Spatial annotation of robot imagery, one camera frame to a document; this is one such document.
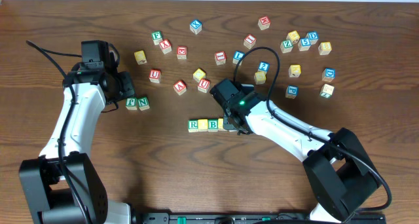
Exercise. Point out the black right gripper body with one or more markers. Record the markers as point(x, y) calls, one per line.
point(232, 120)

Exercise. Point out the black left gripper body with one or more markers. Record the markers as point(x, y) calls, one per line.
point(127, 87)

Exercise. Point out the green B block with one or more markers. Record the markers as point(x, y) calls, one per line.
point(213, 125)

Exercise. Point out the yellow o block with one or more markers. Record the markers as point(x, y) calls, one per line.
point(198, 75)
point(202, 125)

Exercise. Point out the green R block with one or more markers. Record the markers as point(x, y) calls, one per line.
point(193, 126)

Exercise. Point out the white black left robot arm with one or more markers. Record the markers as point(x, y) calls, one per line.
point(61, 185)

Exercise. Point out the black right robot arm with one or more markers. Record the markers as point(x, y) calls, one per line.
point(339, 170)

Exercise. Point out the yellow S block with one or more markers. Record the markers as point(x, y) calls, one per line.
point(260, 77)

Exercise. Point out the red U block right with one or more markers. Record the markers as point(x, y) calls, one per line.
point(203, 85)

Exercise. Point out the red u block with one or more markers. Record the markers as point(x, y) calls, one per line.
point(203, 85)
point(155, 76)

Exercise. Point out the blue 2 block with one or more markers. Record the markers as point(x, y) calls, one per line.
point(264, 67)

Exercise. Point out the blue L block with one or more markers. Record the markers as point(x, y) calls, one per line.
point(237, 58)

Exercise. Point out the red I block lower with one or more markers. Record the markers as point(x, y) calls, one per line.
point(220, 58)

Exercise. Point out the red i block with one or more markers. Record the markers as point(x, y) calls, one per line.
point(220, 58)
point(249, 41)

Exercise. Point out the green J block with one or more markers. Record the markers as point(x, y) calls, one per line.
point(131, 104)

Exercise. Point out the blue P block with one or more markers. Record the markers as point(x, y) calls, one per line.
point(291, 92)

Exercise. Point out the green N block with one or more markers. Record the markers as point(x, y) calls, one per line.
point(143, 103)

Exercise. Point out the red I block upper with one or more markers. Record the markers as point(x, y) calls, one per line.
point(249, 41)

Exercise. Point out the red U block left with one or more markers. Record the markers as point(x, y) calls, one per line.
point(155, 76)

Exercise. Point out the red A block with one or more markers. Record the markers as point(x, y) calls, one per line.
point(180, 87)

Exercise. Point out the yellow K block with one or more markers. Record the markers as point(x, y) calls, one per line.
point(294, 70)

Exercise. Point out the green F block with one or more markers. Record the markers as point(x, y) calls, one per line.
point(157, 37)

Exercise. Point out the green Z block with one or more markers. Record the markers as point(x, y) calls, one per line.
point(286, 46)

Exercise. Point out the red X block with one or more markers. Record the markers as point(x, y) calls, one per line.
point(165, 46)

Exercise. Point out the red E block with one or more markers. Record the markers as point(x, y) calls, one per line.
point(182, 52)

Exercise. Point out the red H block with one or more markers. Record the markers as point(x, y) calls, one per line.
point(264, 22)

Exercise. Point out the yellow monkey block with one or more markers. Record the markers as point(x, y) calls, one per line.
point(293, 36)

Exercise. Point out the blue X block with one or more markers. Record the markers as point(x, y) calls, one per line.
point(196, 26)

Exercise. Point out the blue 5 block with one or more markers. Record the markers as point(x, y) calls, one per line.
point(304, 44)

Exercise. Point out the green 7 block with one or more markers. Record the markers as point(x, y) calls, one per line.
point(327, 91)

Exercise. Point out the blue D block lower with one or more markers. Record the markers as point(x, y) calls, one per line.
point(328, 74)

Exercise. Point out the blue d block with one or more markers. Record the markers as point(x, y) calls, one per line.
point(312, 37)
point(328, 74)

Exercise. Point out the blue D block upper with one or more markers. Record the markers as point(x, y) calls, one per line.
point(312, 37)

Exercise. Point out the yellow 8 block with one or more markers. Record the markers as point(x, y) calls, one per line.
point(324, 48)

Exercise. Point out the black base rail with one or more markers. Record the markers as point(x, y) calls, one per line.
point(165, 218)

